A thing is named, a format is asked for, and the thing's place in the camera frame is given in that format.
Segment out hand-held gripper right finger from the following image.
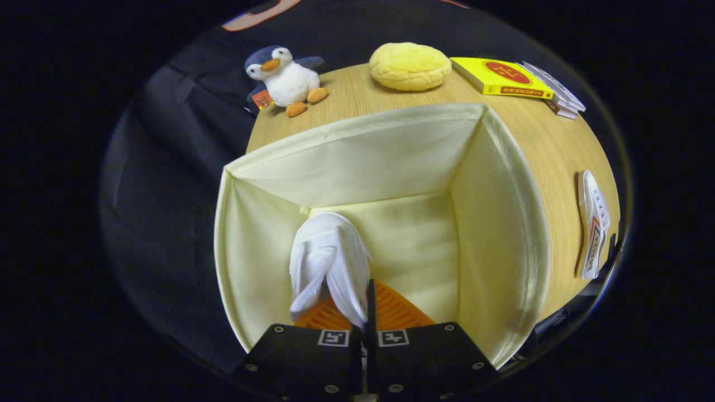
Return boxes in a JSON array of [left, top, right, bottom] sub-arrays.
[[366, 279, 498, 402]]

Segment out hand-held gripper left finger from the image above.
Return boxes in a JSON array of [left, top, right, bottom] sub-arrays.
[[232, 295, 364, 402]]

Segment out white canvas shoe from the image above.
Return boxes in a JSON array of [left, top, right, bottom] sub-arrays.
[[288, 212, 374, 330], [575, 170, 611, 280]]

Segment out cream fabric storage box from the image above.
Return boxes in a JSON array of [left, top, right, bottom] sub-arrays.
[[214, 103, 552, 370]]

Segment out penguin plush toy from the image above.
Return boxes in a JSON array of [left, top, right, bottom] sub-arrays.
[[244, 45, 330, 118]]

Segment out yellow round plush cushion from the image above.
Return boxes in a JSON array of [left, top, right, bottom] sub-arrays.
[[369, 42, 452, 92]]

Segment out yellow book with red circle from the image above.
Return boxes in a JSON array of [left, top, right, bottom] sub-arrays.
[[450, 57, 554, 100]]

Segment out white book with floral cover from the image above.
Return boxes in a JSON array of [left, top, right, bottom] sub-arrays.
[[522, 61, 587, 112]]

